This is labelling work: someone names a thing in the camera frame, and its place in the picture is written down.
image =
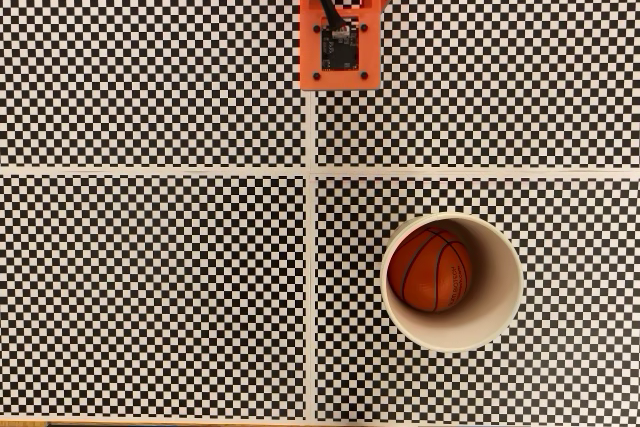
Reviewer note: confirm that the orange mini basketball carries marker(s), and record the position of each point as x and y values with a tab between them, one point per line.
430	272

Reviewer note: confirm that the cream paper cup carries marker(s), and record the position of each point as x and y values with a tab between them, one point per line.
490	317

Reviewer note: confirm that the orange camera mount with board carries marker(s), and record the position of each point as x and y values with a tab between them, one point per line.
312	54

